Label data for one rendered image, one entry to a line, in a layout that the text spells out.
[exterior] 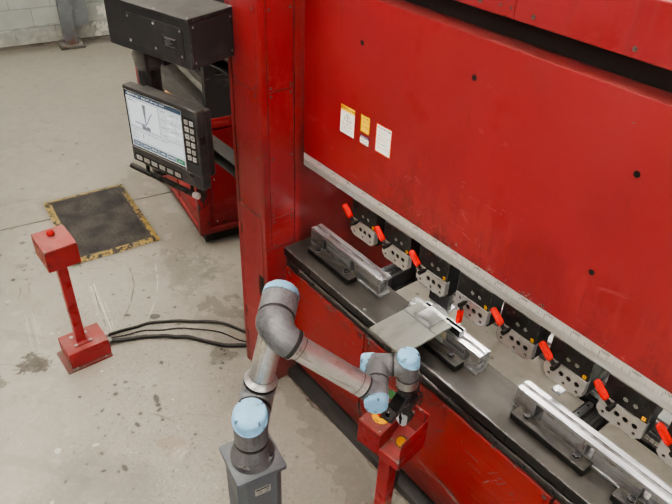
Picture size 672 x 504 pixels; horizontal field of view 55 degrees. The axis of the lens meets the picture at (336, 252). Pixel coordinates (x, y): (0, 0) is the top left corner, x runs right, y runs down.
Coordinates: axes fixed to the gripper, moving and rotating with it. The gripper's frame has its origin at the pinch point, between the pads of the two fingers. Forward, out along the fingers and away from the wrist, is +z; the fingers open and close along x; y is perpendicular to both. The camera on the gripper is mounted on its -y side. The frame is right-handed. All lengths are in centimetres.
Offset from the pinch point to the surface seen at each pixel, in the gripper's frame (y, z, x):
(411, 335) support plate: 25.0, -14.3, 15.8
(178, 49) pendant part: 18, -97, 127
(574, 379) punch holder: 31, -32, -43
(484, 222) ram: 41, -65, 2
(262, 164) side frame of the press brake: 34, -48, 105
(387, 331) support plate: 20.3, -14.7, 23.5
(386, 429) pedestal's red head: -2.0, 5.5, 4.7
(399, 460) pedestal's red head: -5.9, 10.8, -4.7
